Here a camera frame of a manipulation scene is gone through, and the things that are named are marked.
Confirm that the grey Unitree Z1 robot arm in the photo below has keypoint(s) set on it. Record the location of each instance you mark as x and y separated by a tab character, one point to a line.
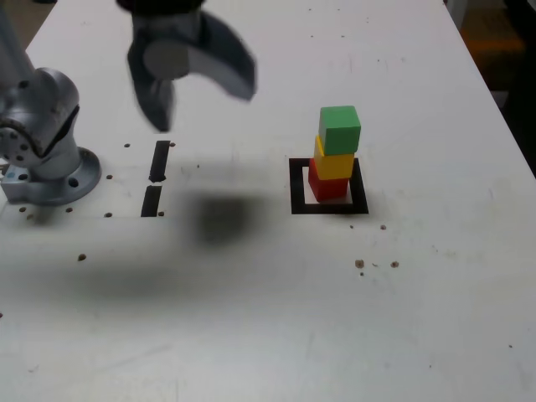
42	113

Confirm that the green cube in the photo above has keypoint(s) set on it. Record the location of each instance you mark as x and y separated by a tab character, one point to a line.
341	132

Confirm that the black tape strip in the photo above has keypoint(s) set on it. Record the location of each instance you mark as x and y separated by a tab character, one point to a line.
151	201

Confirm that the yellow cube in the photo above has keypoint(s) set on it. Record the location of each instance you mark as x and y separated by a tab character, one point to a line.
333	165

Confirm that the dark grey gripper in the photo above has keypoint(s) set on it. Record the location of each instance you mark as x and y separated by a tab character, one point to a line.
167	27

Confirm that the red cube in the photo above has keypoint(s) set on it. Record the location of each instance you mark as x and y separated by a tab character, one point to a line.
328	190

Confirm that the black tape square outline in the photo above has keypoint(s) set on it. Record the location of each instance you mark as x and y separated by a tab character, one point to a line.
328	209

